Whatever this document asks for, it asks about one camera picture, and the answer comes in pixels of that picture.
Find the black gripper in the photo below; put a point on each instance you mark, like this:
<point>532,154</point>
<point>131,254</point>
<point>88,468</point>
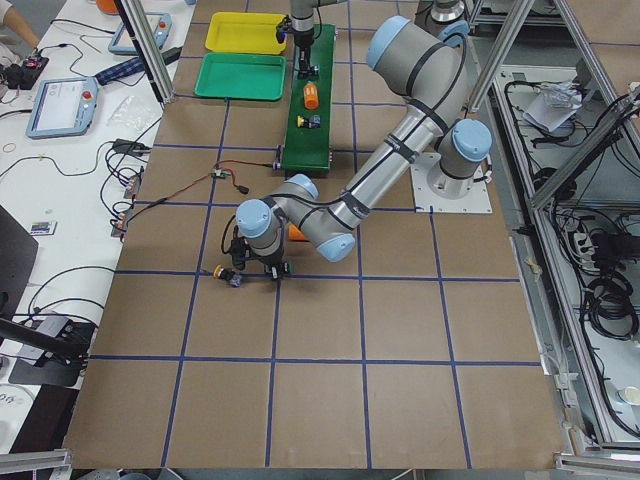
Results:
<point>272,260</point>
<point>303,49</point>

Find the orange cylinder with white print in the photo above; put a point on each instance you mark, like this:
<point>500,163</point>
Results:
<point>310,96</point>

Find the plain orange cylinder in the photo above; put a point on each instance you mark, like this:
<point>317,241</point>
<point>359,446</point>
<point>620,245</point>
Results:
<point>295,234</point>

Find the yellow push button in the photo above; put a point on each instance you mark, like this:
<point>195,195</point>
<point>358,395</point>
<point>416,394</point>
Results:
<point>308,122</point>
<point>228,275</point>

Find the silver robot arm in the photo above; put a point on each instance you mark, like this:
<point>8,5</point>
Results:
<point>431,77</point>
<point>445,20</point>

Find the green conveyor belt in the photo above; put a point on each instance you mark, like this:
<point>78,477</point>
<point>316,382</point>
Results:
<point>307,142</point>

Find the green plastic tray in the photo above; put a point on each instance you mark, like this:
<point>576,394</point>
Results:
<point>241,76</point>

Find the yellow plastic tray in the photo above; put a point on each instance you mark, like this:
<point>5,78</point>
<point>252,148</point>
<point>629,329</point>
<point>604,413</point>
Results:
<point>250,33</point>

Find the small controller circuit board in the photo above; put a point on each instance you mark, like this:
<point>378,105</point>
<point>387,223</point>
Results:
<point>220,173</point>

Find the black power adapter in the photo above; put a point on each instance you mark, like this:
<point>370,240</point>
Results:
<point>171,55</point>

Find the blue folded umbrella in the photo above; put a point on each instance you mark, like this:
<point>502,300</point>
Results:
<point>119,71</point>

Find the orange round object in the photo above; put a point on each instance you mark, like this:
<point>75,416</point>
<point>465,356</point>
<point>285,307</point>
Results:
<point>107,7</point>

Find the aluminium frame post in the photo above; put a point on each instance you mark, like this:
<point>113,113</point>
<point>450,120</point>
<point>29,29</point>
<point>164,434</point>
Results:
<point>135,21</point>

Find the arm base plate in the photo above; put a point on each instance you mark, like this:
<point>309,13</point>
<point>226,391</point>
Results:
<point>435,192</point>

